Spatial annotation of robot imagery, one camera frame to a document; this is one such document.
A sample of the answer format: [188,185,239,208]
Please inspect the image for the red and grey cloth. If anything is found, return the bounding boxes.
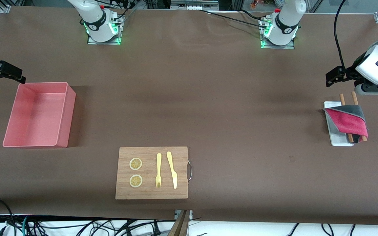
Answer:
[323,104,369,144]

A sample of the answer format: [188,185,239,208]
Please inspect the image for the brown wooden rod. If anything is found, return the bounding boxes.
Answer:
[352,91,368,142]
[340,94,354,143]

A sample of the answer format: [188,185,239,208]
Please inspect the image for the pink plastic bin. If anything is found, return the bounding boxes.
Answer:
[3,82,76,148]

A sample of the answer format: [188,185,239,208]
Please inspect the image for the white rectangular tray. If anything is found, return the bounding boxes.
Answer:
[323,101,354,147]

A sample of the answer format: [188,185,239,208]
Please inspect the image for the lemon slice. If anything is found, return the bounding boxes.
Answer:
[129,175,143,188]
[129,158,143,171]

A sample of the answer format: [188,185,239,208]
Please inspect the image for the yellow fork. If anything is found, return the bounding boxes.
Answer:
[155,153,162,188]

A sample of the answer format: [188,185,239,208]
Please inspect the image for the yellow knife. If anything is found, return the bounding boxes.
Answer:
[166,151,178,189]

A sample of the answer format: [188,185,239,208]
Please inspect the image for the wooden cutting board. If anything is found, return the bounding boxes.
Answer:
[115,147,189,200]

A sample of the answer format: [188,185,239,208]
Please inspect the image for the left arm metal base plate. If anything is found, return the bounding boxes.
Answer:
[261,18,295,49]

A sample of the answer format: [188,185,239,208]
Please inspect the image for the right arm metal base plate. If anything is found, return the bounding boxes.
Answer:
[87,15,122,45]

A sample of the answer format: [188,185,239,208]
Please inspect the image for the black cable on table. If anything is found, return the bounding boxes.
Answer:
[198,9,268,28]

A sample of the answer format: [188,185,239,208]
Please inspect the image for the brown wooden post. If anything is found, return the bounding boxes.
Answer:
[168,210,191,236]

